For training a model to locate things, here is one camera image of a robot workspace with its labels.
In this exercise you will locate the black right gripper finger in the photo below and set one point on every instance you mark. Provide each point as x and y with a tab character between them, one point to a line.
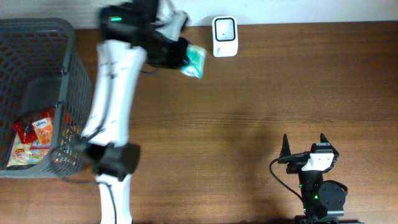
285	150
323	138

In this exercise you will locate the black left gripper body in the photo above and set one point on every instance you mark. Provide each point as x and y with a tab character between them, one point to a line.
179	54

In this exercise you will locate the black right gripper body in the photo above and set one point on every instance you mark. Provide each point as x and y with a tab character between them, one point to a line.
297	157

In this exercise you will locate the green tissue pack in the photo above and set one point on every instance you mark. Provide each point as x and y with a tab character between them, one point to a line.
195	67

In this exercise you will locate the orange tissue pack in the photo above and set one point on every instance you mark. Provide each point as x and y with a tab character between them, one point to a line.
44	130

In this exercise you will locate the red candy bag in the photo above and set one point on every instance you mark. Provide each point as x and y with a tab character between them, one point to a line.
23	125

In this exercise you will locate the yellow snack bag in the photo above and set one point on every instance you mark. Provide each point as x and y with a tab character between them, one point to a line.
26	154

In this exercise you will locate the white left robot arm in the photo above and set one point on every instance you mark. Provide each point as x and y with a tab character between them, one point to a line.
133	34

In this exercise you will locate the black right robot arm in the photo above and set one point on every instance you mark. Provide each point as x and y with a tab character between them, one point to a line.
322	200

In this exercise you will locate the white barcode scanner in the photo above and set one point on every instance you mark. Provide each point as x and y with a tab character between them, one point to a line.
225	36

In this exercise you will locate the grey plastic mesh basket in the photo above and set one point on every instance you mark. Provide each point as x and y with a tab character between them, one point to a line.
41	70

